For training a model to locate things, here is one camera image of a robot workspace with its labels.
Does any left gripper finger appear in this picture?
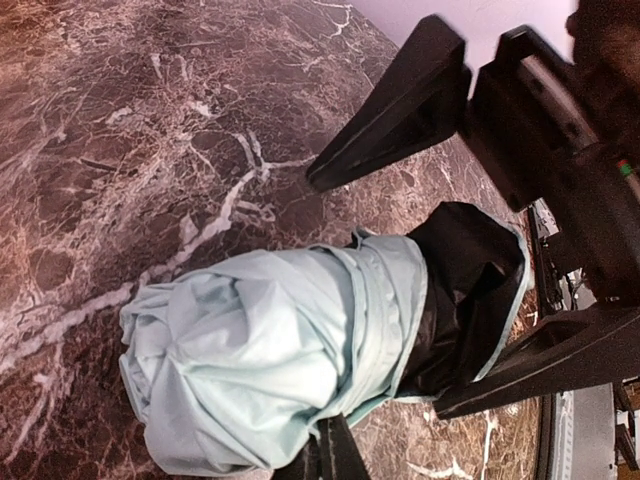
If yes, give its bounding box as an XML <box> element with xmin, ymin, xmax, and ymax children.
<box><xmin>279</xmin><ymin>415</ymin><xmax>370</xmax><ymax>480</ymax></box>

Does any mint green folding umbrella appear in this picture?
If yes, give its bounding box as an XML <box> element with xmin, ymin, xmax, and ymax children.
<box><xmin>119</xmin><ymin>202</ymin><xmax>531</xmax><ymax>477</ymax></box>

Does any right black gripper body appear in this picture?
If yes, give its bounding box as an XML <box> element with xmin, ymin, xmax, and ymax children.
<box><xmin>463</xmin><ymin>1</ymin><xmax>639</xmax><ymax>306</ymax></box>

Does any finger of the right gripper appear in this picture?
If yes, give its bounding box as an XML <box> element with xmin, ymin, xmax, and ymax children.
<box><xmin>434</xmin><ymin>304</ymin><xmax>639</xmax><ymax>420</ymax></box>
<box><xmin>306</xmin><ymin>15</ymin><xmax>472</xmax><ymax>192</ymax></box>

